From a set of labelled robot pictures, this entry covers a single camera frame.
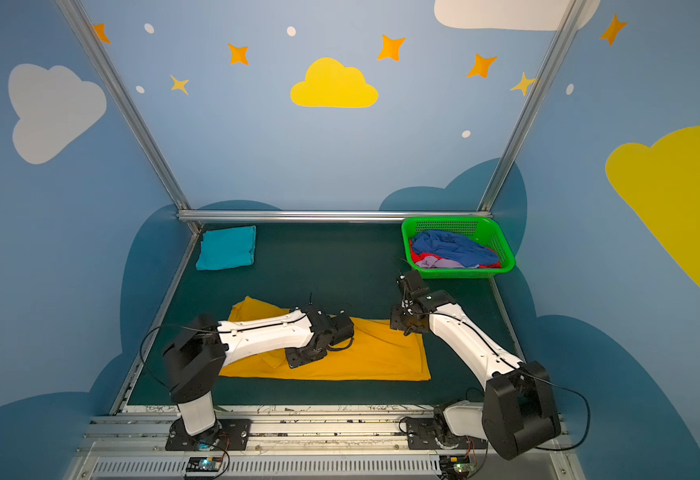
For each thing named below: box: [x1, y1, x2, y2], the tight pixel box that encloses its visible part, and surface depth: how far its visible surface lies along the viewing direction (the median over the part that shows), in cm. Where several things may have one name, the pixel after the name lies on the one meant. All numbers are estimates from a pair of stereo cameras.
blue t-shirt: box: [411, 230, 499, 268], surface depth 106 cm
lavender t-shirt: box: [416, 256, 466, 269], surface depth 103 cm
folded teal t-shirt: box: [196, 225, 256, 271], surface depth 116 cm
